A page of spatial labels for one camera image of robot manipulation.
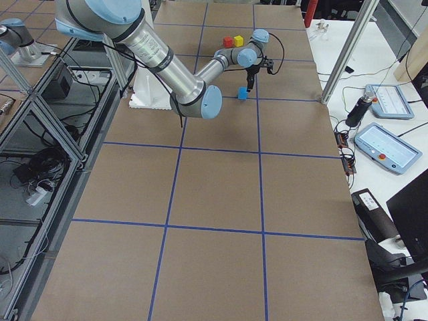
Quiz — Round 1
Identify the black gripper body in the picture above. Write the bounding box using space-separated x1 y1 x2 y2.
245 64 261 78

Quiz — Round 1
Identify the blue cube block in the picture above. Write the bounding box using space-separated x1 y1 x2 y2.
237 87 249 100

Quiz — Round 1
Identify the red cube block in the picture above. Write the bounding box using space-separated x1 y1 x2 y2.
223 36 234 49

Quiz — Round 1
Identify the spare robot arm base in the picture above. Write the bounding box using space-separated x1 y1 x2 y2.
1 18 47 68

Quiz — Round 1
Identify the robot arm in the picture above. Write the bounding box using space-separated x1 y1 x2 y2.
56 1 270 119

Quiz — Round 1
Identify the yellow cube block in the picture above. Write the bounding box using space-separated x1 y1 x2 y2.
233 35 244 47

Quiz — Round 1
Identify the red cylinder object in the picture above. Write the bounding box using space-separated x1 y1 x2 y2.
304 0 318 28

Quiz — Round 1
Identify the black water bottle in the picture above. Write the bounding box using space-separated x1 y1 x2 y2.
345 94 372 128

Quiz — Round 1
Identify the orange electronics board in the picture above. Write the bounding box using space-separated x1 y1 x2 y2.
334 131 356 176

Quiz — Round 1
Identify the far teach pendant tablet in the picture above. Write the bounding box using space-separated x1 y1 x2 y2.
365 84 415 120

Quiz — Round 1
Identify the teach pendant tablet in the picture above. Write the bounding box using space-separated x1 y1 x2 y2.
354 122 423 175
365 84 415 120

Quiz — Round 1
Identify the near teach pendant tablet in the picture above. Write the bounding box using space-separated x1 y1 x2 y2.
354 122 423 175

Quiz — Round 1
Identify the black cardboard box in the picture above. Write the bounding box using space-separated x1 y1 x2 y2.
351 189 399 243

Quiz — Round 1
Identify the black monitor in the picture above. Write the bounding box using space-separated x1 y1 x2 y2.
387 170 427 260

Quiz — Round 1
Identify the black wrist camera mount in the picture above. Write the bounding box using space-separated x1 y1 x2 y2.
261 57 274 75

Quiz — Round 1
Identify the white camera pillar mount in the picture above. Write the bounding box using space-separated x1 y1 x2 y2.
129 67 171 110

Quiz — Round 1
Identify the aluminium frame post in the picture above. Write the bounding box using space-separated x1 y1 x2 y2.
320 0 380 105

